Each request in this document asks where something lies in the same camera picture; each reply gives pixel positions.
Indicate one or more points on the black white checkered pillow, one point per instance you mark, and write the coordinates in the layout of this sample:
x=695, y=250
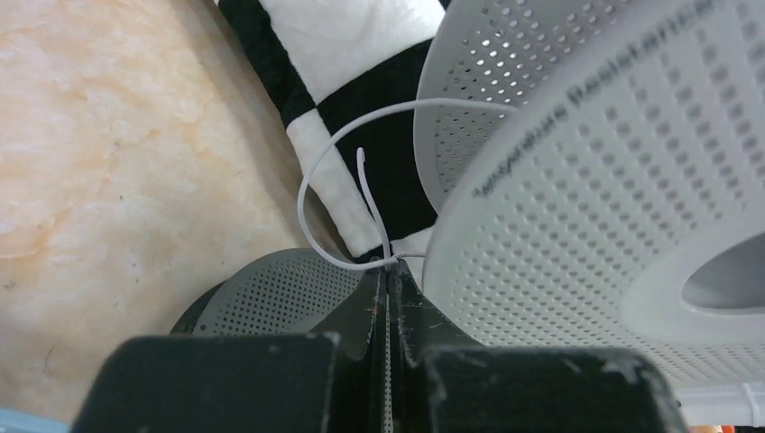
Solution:
x=324, y=64

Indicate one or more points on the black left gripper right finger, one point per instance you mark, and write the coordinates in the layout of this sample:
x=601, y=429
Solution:
x=445, y=381

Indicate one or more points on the black cable spool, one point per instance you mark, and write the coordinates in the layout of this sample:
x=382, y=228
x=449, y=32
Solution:
x=289, y=291

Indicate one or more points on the grey cable spool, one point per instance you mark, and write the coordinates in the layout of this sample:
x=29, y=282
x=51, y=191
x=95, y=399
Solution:
x=623, y=206

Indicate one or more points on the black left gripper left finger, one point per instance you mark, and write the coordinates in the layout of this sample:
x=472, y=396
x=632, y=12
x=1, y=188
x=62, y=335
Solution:
x=330, y=379

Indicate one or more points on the floral patterned cloth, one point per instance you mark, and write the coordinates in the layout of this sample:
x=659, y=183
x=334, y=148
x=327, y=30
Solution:
x=712, y=429

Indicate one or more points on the blue perforated plastic basket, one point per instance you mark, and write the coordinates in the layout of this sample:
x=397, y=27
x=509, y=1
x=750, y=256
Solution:
x=14, y=421

